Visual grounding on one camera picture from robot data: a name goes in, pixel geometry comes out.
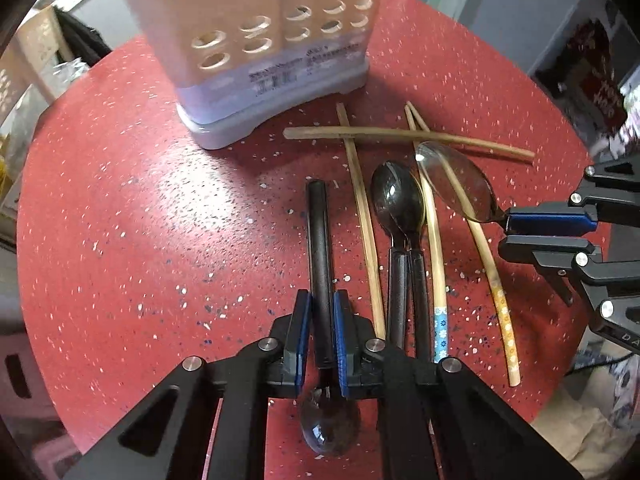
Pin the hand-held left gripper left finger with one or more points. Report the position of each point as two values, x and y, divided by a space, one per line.
300 332

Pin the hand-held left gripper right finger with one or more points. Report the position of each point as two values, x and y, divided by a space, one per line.
342 332

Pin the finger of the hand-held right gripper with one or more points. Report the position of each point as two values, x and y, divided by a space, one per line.
545 249
550 223

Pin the orange floral bamboo chopstick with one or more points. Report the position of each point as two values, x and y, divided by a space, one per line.
505 320

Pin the blue floral bamboo chopstick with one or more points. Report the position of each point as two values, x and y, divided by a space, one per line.
440 330

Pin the plain bamboo chopstick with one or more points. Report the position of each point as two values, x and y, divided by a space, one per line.
361 205

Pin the long curved bamboo chopstick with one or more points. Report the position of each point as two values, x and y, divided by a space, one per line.
380 133

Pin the beige perforated utensil holder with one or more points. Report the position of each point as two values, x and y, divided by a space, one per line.
225 0

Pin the brown paper bag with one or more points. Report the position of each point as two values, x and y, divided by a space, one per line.
585 430

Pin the black hanging cloth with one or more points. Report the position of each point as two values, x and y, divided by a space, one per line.
82 40

